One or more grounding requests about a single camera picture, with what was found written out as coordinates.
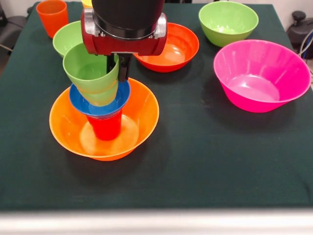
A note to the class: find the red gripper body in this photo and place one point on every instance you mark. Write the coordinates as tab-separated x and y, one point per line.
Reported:
127	46

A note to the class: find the red-orange plastic bowl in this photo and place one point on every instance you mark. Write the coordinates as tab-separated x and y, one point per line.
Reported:
181	49

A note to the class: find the orange-red plastic cup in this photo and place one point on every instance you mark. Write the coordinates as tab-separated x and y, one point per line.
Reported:
52	19

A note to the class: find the dark green table cloth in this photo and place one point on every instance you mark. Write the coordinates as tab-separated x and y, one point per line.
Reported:
220	159

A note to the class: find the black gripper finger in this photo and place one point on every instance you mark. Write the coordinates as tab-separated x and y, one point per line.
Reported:
124	68
111	62

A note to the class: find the green plastic bowl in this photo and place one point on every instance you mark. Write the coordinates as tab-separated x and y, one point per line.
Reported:
67	36
227	19

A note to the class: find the yellow plastic cup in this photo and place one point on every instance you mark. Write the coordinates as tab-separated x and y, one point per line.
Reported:
86	3

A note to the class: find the small blue plastic bowl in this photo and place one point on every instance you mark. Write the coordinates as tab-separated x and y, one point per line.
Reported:
97	110

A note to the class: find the large pink plastic bowl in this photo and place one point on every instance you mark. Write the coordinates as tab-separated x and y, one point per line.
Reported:
259	73

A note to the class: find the large orange plastic bowl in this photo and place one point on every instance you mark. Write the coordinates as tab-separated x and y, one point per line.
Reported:
141	115

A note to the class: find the red plastic cup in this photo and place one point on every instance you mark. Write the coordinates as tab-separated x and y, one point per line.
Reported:
107	127

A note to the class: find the green plastic cup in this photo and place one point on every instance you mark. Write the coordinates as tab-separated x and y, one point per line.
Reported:
85	73
102	98

